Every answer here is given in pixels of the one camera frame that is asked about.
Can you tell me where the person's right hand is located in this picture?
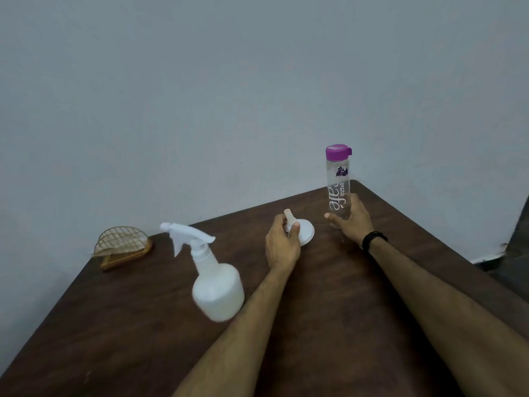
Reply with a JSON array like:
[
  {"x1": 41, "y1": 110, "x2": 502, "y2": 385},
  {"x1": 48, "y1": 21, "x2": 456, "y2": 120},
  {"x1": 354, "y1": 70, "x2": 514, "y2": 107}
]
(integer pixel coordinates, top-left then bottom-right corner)
[{"x1": 324, "y1": 193, "x2": 375, "y2": 247}]

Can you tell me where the person's left hand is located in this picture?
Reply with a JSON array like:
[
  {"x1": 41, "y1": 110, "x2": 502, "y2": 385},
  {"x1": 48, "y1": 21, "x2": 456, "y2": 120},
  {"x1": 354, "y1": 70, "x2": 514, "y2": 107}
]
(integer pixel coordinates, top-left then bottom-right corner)
[{"x1": 265, "y1": 213, "x2": 301, "y2": 274}]

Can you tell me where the white plastic funnel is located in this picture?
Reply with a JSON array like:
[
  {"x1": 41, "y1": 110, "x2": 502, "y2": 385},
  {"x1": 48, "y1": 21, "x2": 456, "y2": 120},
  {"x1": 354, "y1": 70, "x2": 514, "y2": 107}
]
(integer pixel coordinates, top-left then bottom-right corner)
[{"x1": 283, "y1": 208, "x2": 315, "y2": 247}]

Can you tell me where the clear water bottle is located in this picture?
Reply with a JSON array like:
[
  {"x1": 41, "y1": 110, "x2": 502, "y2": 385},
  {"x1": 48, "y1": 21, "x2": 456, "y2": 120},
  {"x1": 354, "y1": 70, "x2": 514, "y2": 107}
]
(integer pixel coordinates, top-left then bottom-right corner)
[{"x1": 325, "y1": 157, "x2": 352, "y2": 229}]

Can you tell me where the white spray bottle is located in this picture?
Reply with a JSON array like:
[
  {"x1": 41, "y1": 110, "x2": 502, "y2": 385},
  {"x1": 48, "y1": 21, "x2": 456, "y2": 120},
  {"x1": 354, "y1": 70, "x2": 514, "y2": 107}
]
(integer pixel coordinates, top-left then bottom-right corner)
[{"x1": 192, "y1": 239, "x2": 245, "y2": 323}]

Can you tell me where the purple bottle cap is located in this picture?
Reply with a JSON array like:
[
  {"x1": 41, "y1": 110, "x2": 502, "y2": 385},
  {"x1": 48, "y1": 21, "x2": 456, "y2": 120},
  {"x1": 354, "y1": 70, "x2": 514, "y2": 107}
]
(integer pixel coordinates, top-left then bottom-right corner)
[{"x1": 325, "y1": 142, "x2": 353, "y2": 162}]

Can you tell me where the white trigger sprayer head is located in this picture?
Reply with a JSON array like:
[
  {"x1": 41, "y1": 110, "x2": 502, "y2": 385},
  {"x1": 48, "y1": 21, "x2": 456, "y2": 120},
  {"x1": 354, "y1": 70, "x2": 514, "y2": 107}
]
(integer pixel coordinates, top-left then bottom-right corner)
[{"x1": 160, "y1": 222, "x2": 217, "y2": 257}]

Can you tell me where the person's right forearm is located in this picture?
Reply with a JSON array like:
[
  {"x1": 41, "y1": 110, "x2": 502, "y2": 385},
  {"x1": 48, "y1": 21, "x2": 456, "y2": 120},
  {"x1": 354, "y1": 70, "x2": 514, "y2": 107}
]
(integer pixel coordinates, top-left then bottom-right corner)
[{"x1": 368, "y1": 237, "x2": 529, "y2": 397}]

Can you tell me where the person's left forearm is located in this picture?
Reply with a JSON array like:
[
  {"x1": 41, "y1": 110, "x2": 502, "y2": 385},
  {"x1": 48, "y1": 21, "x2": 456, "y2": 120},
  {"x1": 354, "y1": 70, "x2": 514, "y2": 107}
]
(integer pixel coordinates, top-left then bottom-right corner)
[{"x1": 171, "y1": 264, "x2": 294, "y2": 397}]

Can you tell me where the black wristband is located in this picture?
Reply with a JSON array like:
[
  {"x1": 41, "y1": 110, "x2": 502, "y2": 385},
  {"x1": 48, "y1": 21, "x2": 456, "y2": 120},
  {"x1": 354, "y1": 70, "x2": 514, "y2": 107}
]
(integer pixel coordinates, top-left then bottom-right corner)
[{"x1": 361, "y1": 231, "x2": 388, "y2": 255}]

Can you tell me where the dark wooden table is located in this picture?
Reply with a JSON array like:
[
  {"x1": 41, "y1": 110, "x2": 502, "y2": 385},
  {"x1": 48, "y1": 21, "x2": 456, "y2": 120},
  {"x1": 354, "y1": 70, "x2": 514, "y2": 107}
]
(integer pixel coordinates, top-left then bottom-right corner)
[{"x1": 0, "y1": 179, "x2": 529, "y2": 397}]

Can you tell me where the gold wire napkin holder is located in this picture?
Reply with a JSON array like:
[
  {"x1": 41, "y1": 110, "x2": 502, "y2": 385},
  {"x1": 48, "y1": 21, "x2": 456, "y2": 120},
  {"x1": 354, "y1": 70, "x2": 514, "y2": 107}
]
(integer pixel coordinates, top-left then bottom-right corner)
[{"x1": 93, "y1": 226, "x2": 154, "y2": 272}]

